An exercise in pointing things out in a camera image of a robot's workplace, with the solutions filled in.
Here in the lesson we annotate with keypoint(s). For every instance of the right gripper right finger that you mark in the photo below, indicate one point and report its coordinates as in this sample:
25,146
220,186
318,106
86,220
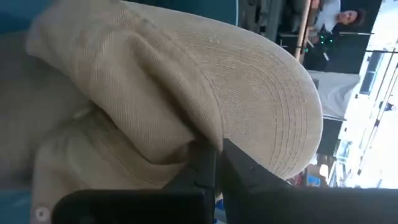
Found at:
280,202

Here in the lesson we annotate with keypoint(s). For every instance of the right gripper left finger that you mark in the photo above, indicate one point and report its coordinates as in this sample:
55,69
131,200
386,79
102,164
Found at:
174,202

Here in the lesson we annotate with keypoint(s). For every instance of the beige cap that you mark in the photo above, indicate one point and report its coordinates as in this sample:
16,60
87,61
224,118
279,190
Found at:
174,93

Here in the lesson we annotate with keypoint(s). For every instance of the grey cloth cover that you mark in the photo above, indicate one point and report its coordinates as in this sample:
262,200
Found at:
334,93

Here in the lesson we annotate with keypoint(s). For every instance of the person in background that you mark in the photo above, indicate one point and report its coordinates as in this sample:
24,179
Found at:
345,49

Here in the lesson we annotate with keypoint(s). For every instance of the wooden post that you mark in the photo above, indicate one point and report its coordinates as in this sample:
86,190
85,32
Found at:
302,29

